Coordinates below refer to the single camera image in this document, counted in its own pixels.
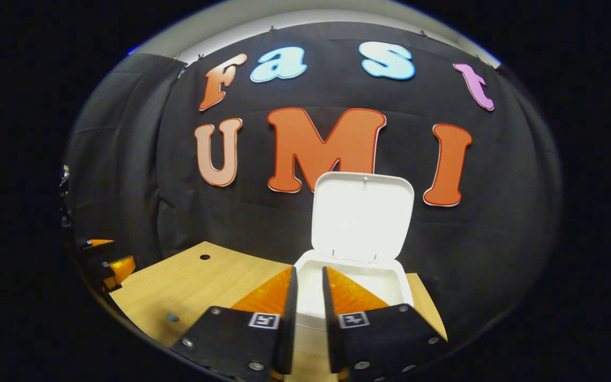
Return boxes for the white desktop garbage bin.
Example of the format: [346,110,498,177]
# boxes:
[292,171,415,332]

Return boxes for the wooden desktop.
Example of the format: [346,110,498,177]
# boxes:
[109,241,448,382]

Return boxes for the black backdrop cloth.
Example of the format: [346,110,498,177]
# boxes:
[64,21,563,351]

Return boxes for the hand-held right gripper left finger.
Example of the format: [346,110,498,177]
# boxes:
[170,266,299,382]

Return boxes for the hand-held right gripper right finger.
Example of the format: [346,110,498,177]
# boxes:
[322,266,448,382]

